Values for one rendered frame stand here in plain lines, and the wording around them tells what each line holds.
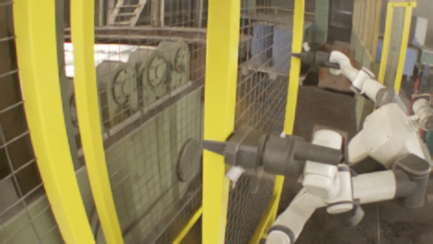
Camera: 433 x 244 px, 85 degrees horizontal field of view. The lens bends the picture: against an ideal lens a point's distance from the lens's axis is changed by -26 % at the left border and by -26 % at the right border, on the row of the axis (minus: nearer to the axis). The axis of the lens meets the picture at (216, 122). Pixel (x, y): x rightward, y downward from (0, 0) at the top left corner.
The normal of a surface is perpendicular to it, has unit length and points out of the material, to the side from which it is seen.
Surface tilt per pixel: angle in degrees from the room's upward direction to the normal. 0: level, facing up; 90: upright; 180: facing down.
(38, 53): 90
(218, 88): 90
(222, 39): 90
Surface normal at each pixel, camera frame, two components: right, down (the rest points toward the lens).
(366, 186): -0.24, -0.47
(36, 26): 0.93, 0.18
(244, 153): -0.39, 0.37
